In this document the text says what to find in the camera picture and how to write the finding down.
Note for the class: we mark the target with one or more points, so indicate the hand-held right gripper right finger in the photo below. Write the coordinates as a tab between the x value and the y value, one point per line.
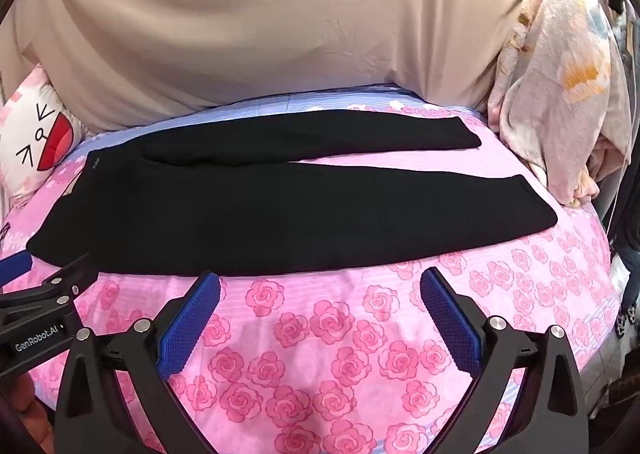
450	319

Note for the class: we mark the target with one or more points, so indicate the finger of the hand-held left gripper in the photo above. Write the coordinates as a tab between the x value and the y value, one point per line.
70	277
15	265

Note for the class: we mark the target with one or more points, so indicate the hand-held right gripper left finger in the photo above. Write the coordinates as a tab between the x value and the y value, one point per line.
192	319

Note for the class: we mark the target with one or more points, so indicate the black pants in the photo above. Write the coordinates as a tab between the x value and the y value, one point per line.
250	214

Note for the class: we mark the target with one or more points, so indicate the pink rose print bedsheet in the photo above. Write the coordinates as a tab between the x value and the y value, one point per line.
350	334

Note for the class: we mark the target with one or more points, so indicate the cartoon face pillow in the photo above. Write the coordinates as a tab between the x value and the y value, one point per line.
35	129

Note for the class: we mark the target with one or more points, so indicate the floral cream pillow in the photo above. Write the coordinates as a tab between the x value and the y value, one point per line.
550	84

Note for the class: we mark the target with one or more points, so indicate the beige cloth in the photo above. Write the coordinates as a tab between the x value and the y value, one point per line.
250	24

